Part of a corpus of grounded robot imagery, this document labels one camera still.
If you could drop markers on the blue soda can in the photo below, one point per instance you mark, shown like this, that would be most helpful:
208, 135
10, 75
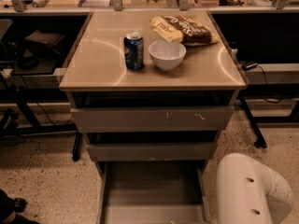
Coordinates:
134, 50

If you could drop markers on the black desk leg right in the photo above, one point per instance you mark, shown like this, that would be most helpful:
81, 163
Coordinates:
260, 142

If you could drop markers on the black desk leg left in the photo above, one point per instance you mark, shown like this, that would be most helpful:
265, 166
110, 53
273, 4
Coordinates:
77, 147

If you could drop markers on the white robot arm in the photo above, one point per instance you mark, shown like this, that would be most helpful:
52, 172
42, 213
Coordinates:
249, 192

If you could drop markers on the grey top drawer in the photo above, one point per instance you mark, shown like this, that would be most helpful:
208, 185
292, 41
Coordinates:
151, 119

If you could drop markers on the grey bottom drawer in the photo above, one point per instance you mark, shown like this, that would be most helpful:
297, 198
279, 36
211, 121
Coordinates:
152, 192

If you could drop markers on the black power adapter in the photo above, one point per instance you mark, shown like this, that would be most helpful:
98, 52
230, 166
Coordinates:
246, 66

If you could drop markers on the grey drawer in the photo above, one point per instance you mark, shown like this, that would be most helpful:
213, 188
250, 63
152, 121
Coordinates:
152, 192
151, 119
152, 152

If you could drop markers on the white bowl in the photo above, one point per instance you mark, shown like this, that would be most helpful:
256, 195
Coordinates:
166, 55

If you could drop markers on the grey middle drawer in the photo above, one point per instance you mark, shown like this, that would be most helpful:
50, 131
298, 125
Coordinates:
152, 152

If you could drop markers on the black desk leg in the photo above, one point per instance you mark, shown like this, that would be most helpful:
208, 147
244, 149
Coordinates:
260, 142
77, 147

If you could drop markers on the dark box under desk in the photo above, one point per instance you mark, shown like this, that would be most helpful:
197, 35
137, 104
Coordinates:
47, 45

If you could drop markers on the brown chip bag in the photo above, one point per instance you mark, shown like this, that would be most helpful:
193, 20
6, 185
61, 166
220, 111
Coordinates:
184, 30

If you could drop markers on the grey drawer cabinet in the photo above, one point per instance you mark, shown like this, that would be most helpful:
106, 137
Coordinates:
98, 78

